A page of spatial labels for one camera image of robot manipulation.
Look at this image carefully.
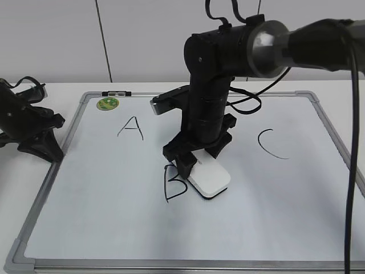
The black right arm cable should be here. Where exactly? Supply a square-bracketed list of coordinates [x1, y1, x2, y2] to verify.
[205, 0, 360, 274]

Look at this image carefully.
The black metal hanging clip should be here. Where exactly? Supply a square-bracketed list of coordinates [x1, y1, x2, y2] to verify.
[102, 91, 132, 97]

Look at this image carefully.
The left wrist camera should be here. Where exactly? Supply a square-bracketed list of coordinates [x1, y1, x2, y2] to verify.
[16, 84, 47, 104]

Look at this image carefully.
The white magnetic whiteboard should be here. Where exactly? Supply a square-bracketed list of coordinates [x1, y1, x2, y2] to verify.
[4, 91, 350, 273]

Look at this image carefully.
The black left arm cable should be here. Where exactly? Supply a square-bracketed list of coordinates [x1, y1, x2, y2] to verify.
[0, 75, 46, 92]

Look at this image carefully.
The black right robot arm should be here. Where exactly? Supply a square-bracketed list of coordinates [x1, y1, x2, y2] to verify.
[152, 16, 364, 178]

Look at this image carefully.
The white whiteboard eraser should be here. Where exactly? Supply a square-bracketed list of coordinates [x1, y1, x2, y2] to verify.
[188, 150, 231, 199]

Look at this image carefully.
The round green magnet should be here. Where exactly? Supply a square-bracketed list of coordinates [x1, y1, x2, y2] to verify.
[96, 97, 119, 111]

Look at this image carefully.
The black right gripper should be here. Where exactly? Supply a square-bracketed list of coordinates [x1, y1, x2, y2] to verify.
[162, 114, 237, 179]

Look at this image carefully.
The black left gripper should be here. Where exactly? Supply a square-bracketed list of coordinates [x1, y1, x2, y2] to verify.
[1, 83, 65, 163]

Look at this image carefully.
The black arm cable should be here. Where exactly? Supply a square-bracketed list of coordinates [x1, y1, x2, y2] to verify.
[0, 75, 46, 92]
[205, 0, 360, 274]

